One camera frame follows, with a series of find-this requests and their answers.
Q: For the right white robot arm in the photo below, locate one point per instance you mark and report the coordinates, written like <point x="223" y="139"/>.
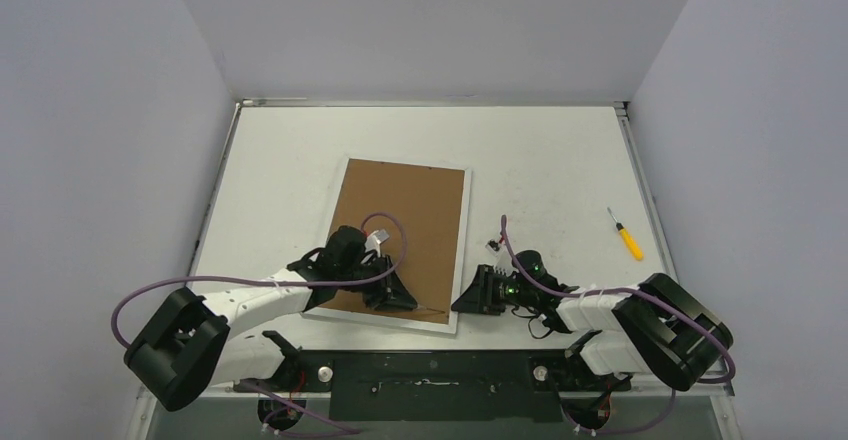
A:
<point x="654" y="327"/>

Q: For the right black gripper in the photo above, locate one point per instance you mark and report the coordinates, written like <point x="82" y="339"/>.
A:
<point x="490" y="289"/>

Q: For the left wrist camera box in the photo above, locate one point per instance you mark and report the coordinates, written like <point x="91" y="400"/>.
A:
<point x="375" y="240"/>

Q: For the yellow handled screwdriver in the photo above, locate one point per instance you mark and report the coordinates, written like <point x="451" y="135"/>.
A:
<point x="630" y="243"/>

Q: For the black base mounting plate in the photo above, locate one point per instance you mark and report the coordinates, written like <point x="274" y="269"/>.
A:
<point x="447" y="385"/>

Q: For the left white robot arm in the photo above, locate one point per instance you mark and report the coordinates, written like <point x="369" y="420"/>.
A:
<point x="195" y="341"/>

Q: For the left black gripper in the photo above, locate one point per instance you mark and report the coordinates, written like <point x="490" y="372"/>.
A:
<point x="390" y="294"/>

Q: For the white picture frame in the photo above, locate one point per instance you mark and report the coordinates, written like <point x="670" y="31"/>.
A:
<point x="425" y="210"/>

